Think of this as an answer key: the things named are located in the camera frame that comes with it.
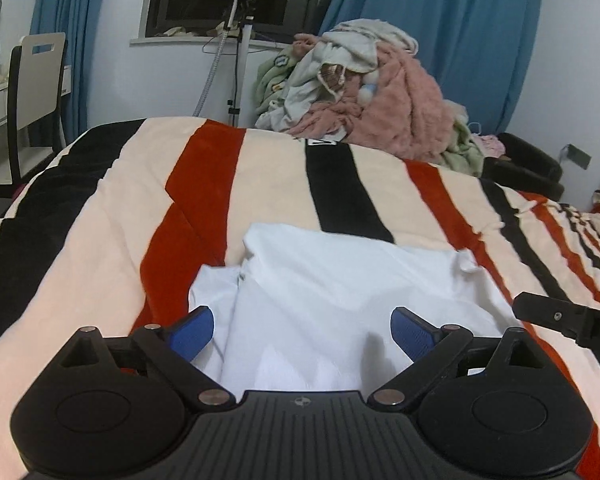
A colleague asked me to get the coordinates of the striped blanket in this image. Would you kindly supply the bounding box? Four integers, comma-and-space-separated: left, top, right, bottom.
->
0, 116, 600, 480

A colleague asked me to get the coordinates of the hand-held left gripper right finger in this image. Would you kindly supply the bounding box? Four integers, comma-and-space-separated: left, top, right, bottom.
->
366, 307, 550, 408

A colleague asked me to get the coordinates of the beige grey garment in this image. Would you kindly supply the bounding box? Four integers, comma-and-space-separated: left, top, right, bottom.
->
255, 18, 420, 134

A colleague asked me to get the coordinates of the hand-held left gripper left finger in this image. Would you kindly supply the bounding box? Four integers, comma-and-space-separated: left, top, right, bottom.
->
55, 306, 237, 408

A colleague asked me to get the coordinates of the pale green patterned blanket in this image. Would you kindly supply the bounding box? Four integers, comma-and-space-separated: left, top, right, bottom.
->
254, 45, 302, 117

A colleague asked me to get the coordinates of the pale green fleece blanket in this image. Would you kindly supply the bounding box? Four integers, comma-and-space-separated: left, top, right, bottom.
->
439, 102, 487, 177

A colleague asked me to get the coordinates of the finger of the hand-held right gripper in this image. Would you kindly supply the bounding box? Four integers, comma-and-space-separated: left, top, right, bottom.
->
511, 291, 590, 343

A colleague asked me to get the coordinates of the white t-shirt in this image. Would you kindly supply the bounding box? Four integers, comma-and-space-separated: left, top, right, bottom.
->
187, 222, 514, 394

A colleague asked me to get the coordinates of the black armchair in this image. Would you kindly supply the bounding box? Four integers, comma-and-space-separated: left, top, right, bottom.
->
481, 132, 565, 202

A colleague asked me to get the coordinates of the white and black chair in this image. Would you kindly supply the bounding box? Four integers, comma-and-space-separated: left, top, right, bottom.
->
7, 32, 72, 187

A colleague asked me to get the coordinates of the white garment steamer stand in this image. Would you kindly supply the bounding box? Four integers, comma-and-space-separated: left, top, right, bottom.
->
191, 0, 259, 127

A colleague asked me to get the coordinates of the black wall socket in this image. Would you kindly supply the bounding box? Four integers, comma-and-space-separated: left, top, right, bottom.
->
561, 143, 592, 170

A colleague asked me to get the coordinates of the pink fluffy blanket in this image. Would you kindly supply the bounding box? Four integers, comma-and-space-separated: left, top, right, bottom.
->
292, 32, 457, 167

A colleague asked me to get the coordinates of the blue curtain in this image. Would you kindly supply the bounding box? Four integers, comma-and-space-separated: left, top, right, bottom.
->
319, 0, 544, 137
29, 0, 114, 144

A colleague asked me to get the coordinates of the small pink garment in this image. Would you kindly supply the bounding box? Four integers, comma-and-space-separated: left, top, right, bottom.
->
476, 135, 507, 159

